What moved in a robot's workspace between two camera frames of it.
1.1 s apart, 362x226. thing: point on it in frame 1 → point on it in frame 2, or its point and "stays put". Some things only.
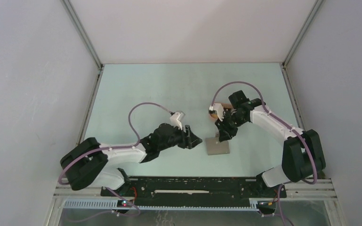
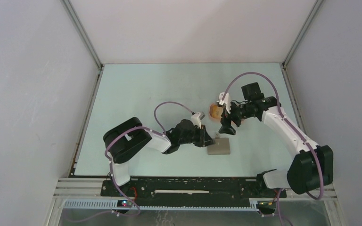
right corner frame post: (283, 64) stays put
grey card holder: (215, 147) stays put
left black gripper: (188, 140) → (204, 139)
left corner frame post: (85, 39) stays put
